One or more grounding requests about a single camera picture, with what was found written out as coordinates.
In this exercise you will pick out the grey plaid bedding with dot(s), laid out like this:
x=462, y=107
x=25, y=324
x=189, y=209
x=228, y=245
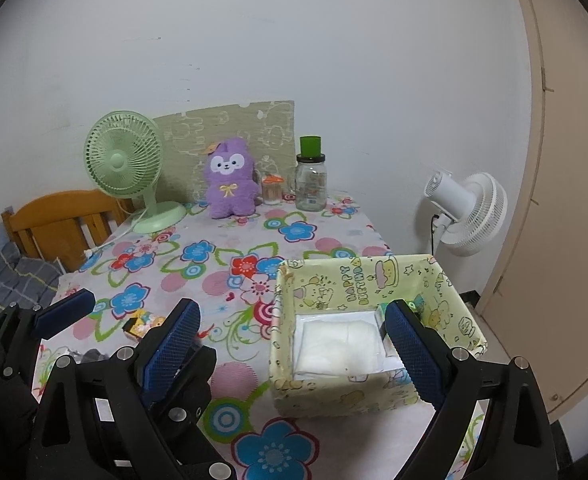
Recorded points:
x=24, y=280

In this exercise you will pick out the purple plush toy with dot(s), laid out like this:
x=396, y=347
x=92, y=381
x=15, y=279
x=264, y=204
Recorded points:
x=229, y=190

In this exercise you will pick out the floral tablecloth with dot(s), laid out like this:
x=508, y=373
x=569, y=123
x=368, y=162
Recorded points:
x=294, y=250

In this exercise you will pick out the beige door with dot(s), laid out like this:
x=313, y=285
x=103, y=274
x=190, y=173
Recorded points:
x=563, y=210

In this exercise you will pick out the yellow patterned soft item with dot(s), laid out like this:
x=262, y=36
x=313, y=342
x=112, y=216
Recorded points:
x=141, y=322

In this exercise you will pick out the clear cotton swab jar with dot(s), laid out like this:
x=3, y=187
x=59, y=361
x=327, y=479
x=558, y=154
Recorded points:
x=272, y=192

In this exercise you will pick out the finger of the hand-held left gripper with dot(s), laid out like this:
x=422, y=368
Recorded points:
x=196, y=380
x=64, y=312

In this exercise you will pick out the yellow printed storage box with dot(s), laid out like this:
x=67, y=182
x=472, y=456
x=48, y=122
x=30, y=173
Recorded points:
x=324, y=395

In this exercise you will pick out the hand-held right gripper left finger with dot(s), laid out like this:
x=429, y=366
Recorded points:
x=169, y=355

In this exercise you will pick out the grey sock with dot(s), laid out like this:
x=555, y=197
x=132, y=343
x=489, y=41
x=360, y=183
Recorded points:
x=91, y=356

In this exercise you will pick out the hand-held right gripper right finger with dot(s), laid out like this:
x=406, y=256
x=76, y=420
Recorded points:
x=416, y=355

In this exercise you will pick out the white standing fan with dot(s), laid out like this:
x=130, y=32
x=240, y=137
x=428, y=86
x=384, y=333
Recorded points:
x=478, y=215

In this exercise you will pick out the glass jar mug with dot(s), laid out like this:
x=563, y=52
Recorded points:
x=310, y=187

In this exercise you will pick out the green plastic cup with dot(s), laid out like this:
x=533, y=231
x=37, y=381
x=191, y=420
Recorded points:
x=311, y=145

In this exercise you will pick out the white padded packet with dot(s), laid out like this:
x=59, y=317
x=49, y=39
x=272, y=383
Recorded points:
x=336, y=345

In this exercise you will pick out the green desk fan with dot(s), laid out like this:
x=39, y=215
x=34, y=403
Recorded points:
x=119, y=160

